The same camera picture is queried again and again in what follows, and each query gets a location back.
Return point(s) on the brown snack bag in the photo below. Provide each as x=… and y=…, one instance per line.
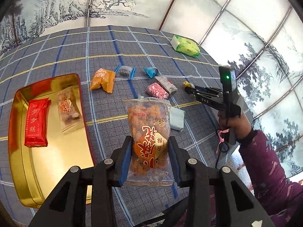
x=69, y=114

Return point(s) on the yellow clear snack packet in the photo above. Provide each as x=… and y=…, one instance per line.
x=188, y=84

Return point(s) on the right forearm purple sleeve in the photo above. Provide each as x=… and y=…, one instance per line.
x=280, y=197

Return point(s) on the red snack packet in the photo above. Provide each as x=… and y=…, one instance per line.
x=36, y=123

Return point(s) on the pink ribbon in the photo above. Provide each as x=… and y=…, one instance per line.
x=220, y=134

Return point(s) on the right hand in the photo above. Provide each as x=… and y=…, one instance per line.
x=240, y=124

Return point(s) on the green tissue pack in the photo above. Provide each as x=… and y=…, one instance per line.
x=185, y=46

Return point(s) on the plaid blue grey tablecloth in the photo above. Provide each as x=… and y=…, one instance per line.
x=84, y=51

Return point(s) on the navy white snack packet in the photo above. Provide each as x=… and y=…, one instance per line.
x=177, y=119

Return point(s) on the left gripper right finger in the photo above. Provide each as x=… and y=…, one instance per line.
x=235, y=204

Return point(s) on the grey snack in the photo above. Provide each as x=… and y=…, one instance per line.
x=166, y=84

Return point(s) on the teal wrapped candy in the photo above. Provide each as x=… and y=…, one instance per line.
x=151, y=72

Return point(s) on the blue-ended dark candy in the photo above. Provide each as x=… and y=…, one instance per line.
x=125, y=71

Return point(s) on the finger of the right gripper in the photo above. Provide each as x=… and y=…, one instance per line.
x=209, y=90
x=210, y=100

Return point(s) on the pink wrapped snack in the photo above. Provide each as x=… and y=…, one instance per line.
x=155, y=90

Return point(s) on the gold red snack tin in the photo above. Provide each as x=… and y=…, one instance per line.
x=36, y=171

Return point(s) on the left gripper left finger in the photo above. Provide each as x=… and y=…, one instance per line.
x=66, y=204

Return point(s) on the clear fried snack bag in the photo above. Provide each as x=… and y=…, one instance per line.
x=149, y=165

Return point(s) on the orange snack packet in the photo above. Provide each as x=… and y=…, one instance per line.
x=103, y=79

